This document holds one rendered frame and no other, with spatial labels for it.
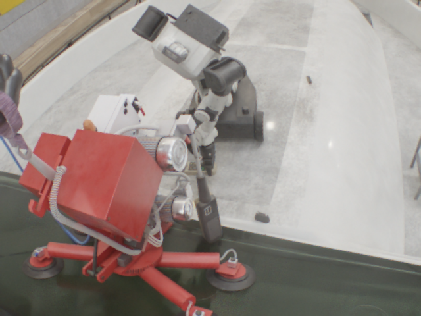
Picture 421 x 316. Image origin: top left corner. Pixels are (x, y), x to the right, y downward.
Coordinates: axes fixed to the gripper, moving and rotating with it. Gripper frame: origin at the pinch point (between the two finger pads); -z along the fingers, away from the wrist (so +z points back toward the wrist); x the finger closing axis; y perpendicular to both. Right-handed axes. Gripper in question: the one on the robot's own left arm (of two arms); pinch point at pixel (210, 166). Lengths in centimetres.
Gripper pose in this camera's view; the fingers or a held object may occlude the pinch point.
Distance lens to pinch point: 212.1
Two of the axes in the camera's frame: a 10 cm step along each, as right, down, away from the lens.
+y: -9.8, -0.1, 1.9
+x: 1.4, -7.1, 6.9
